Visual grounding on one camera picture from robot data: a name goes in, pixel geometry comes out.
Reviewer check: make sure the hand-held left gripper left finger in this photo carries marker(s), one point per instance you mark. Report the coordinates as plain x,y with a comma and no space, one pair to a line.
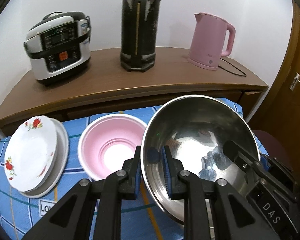
132,177

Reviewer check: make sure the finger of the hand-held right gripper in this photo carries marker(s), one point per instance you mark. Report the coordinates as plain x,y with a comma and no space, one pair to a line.
277,166
240,156

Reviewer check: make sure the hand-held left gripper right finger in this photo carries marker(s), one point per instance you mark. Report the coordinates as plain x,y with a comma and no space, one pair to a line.
168,180

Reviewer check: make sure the pink plastic bowl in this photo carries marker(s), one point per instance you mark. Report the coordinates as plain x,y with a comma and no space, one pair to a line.
107,145

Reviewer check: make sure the stainless steel bowl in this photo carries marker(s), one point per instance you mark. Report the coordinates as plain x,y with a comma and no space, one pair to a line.
190,127

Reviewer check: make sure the white plate with red flowers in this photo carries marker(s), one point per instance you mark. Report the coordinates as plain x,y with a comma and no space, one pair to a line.
30,155

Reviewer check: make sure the dark maroon chair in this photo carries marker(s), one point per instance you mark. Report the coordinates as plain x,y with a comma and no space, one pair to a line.
270,142

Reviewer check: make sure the brown wooden sideboard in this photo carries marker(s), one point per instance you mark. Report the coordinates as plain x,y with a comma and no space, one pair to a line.
115,75

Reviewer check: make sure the brown wooden door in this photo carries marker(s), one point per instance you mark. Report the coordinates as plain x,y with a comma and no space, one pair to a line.
290,55

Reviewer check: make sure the pink electric kettle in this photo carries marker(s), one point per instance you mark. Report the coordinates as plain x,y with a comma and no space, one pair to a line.
207,42

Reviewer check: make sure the blue checked cloth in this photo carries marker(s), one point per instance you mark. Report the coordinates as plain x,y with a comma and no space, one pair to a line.
12,210

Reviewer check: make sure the tall black thermos flask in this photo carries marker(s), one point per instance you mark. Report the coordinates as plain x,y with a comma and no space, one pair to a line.
140,30

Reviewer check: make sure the white and black rice cooker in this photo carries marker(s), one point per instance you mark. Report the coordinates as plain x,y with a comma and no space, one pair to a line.
57,50

